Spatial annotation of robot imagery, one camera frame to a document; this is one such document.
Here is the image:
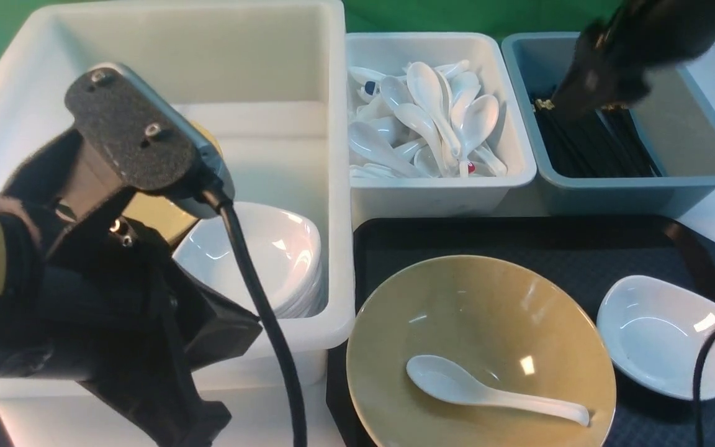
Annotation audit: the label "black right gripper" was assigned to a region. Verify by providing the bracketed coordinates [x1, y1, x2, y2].
[551, 20, 652, 121]

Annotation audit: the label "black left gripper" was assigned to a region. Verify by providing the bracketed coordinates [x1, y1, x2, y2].
[0, 128, 262, 446]

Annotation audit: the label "white square sauce dish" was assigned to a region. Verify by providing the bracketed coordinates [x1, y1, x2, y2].
[596, 275, 715, 401]

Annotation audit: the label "tan noodle bowl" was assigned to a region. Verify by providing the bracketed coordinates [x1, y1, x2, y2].
[346, 255, 616, 446]

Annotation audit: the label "white ceramic soup spoon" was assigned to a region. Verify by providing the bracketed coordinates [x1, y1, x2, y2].
[405, 354, 591, 427]

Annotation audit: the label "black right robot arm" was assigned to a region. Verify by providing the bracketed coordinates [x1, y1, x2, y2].
[551, 1, 715, 119]

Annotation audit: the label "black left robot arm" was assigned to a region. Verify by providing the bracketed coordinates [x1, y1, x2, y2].
[0, 129, 262, 446]

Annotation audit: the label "top stacked tan bowl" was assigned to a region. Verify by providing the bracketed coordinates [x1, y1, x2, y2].
[123, 121, 225, 249]

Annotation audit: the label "black chopsticks bundle left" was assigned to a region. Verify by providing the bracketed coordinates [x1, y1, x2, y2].
[533, 98, 613, 178]

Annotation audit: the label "black chopsticks bundle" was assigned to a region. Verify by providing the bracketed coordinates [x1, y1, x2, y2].
[533, 98, 613, 178]
[600, 106, 663, 178]

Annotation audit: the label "black chopsticks bundle right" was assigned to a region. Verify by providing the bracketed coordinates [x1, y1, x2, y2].
[600, 106, 663, 178]

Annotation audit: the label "grey-blue plastic bin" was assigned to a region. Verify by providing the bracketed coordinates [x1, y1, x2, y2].
[501, 33, 715, 215]

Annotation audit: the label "white spoon right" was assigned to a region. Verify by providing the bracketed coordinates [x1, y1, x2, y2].
[457, 94, 500, 178]

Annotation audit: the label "top stacked white dish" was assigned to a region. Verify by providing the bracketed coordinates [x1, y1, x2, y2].
[173, 202, 322, 312]

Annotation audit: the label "small white plastic bin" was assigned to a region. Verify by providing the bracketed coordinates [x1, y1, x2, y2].
[346, 33, 537, 227]

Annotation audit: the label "white spoon centre top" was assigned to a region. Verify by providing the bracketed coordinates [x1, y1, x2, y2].
[407, 61, 462, 158]

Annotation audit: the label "lower stacked white dishes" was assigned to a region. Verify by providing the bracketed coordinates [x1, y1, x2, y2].
[274, 265, 324, 319]

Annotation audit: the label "white spoon middle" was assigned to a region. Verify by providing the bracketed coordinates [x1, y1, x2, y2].
[393, 102, 451, 178]

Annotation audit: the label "white spoon lower left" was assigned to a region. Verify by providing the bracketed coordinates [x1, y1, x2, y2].
[347, 122, 428, 178]

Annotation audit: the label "large white plastic tub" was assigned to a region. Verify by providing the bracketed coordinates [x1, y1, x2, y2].
[0, 1, 354, 386]

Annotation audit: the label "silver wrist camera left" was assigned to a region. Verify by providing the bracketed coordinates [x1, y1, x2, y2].
[63, 63, 236, 220]

